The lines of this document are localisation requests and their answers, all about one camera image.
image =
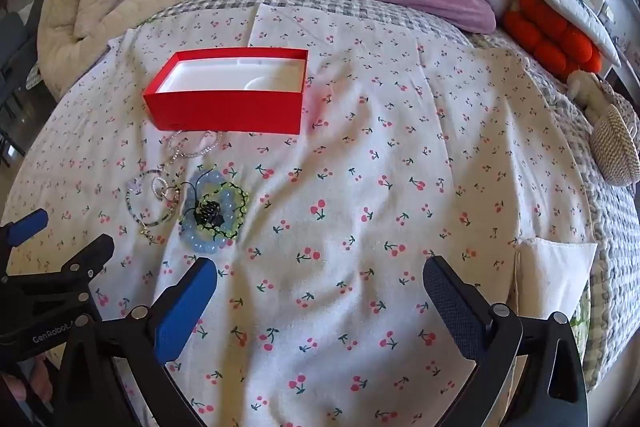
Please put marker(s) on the black chair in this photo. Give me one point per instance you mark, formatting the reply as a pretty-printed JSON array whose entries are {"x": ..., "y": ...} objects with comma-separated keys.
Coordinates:
[{"x": 15, "y": 72}]

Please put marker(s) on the person's left hand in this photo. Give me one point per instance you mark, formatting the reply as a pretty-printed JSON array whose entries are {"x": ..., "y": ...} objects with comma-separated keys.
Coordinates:
[{"x": 37, "y": 379}]

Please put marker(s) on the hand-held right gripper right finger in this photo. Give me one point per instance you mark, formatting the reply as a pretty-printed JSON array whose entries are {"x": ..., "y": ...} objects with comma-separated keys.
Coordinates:
[{"x": 452, "y": 304}]

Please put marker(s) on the red cardboard box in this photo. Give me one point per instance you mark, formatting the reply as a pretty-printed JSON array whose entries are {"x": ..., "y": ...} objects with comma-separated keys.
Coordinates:
[{"x": 225, "y": 112}]

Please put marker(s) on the cherry print cloth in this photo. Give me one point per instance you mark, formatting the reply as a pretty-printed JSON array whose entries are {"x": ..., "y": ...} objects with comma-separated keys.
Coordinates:
[{"x": 380, "y": 217}]

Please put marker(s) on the beige plush toy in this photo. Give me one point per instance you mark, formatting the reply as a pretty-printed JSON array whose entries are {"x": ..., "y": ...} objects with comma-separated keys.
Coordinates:
[{"x": 592, "y": 92}]

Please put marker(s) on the orange plush toy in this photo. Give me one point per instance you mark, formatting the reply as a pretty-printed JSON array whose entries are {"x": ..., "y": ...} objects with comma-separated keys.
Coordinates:
[{"x": 550, "y": 37}]

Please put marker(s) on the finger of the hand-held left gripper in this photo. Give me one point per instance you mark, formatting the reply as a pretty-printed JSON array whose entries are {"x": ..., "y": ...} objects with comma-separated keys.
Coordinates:
[
  {"x": 92, "y": 252},
  {"x": 29, "y": 227}
]

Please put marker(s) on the small silver charm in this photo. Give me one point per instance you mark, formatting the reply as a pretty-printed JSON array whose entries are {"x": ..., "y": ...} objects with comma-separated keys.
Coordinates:
[{"x": 148, "y": 234}]

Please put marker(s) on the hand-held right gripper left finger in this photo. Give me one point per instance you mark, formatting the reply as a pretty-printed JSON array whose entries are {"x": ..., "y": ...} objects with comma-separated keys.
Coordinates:
[{"x": 186, "y": 307}]

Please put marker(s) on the silver linked rings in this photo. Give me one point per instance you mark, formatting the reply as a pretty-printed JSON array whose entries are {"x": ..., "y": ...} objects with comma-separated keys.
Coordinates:
[{"x": 164, "y": 190}]

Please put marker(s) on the silver rhinestone hoop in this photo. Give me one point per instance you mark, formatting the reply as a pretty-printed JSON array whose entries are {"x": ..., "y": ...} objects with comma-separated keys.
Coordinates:
[
  {"x": 216, "y": 146},
  {"x": 176, "y": 149}
]

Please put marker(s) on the black beaded hair clip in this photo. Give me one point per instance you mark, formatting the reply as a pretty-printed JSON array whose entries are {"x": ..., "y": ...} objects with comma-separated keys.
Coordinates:
[{"x": 207, "y": 212}]

